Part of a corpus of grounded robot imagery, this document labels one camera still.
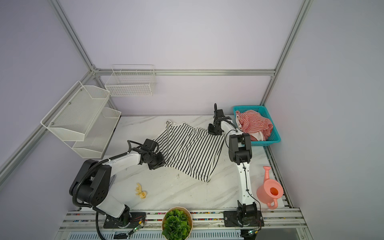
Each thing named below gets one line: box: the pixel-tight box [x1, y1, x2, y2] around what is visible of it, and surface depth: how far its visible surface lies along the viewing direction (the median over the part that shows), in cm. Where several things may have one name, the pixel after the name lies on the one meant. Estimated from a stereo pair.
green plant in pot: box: [161, 206, 193, 240], surface depth 65 cm
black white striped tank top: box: [154, 120, 226, 183], surface depth 101 cm
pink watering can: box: [256, 166, 284, 210], surface depth 75 cm
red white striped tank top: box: [235, 110, 273, 141], surface depth 109 cm
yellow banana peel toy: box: [135, 183, 147, 199], surface depth 83 cm
